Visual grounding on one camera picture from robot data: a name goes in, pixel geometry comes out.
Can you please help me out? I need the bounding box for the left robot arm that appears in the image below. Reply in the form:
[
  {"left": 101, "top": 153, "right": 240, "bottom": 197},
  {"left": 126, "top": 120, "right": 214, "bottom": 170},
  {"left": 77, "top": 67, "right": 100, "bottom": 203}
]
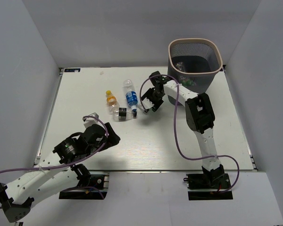
[{"left": 0, "top": 122, "right": 121, "bottom": 223}]

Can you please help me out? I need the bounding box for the blue label clear bottle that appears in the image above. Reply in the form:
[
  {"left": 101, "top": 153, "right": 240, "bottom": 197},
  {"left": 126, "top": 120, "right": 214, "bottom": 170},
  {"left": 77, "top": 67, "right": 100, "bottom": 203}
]
[{"left": 123, "top": 80, "right": 138, "bottom": 112}]

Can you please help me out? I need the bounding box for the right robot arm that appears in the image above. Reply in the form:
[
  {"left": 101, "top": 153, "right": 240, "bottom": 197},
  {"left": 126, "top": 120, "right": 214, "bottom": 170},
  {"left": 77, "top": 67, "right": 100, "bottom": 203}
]
[{"left": 139, "top": 71, "right": 225, "bottom": 188}]

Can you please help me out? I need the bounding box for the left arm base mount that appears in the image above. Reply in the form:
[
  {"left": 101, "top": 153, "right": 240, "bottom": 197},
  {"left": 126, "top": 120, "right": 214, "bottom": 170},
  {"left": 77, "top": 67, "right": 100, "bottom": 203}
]
[{"left": 59, "top": 172, "right": 109, "bottom": 200}]

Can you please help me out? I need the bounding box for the green plastic bottle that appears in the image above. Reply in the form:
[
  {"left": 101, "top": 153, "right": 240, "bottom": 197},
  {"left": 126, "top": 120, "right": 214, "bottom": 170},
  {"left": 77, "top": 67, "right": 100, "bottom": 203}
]
[{"left": 181, "top": 80, "right": 196, "bottom": 87}]

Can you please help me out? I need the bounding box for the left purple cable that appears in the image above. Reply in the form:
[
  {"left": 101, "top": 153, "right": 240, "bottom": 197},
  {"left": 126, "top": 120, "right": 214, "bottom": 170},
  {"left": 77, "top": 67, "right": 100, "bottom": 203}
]
[{"left": 0, "top": 115, "right": 110, "bottom": 209}]

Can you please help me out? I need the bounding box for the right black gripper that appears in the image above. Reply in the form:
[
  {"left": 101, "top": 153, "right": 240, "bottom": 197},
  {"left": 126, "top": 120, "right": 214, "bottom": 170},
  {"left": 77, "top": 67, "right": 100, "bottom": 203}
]
[{"left": 141, "top": 89, "right": 165, "bottom": 113}]

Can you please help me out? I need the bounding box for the grey mesh waste bin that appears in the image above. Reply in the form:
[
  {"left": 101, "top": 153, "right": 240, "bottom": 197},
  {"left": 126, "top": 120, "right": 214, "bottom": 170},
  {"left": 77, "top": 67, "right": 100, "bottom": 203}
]
[{"left": 167, "top": 38, "right": 223, "bottom": 94}]

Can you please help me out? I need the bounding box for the blue corner label sticker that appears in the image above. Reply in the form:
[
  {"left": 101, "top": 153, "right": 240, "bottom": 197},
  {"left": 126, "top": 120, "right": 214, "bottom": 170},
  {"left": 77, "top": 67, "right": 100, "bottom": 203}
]
[{"left": 64, "top": 68, "right": 81, "bottom": 73}]

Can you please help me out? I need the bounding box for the black label clear bottle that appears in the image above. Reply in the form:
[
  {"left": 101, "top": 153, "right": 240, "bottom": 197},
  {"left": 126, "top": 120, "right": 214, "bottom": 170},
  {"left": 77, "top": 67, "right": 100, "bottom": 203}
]
[{"left": 112, "top": 107, "right": 137, "bottom": 121}]

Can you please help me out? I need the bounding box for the purple cable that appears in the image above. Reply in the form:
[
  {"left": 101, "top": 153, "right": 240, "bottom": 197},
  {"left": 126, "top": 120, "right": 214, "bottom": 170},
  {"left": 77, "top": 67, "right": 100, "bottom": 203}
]
[
  {"left": 139, "top": 74, "right": 240, "bottom": 194},
  {"left": 0, "top": 115, "right": 110, "bottom": 209}
]

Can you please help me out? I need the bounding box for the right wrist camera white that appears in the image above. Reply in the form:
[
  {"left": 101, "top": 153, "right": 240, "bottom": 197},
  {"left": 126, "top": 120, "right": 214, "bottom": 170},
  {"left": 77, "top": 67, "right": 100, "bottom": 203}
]
[{"left": 137, "top": 98, "right": 154, "bottom": 113}]

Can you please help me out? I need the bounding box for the orange cap small bottle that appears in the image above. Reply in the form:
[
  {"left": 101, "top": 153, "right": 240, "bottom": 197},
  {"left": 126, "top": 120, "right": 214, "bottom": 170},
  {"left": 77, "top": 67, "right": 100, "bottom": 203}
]
[{"left": 106, "top": 90, "right": 119, "bottom": 112}]

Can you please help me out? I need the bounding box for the clear unlabelled plastic bottle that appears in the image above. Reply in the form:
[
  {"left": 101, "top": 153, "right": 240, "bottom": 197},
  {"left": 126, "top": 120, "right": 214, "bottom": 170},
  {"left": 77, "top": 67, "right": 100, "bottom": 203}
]
[{"left": 175, "top": 62, "right": 186, "bottom": 72}]

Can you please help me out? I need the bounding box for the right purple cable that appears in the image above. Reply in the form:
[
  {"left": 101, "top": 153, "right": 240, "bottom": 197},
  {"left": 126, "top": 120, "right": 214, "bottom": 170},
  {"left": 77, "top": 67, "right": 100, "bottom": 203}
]
[{"left": 139, "top": 74, "right": 240, "bottom": 194}]

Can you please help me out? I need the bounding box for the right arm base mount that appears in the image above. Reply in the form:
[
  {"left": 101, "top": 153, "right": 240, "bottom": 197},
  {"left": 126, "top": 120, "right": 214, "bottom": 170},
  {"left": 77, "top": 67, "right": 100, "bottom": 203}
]
[{"left": 183, "top": 173, "right": 233, "bottom": 201}]

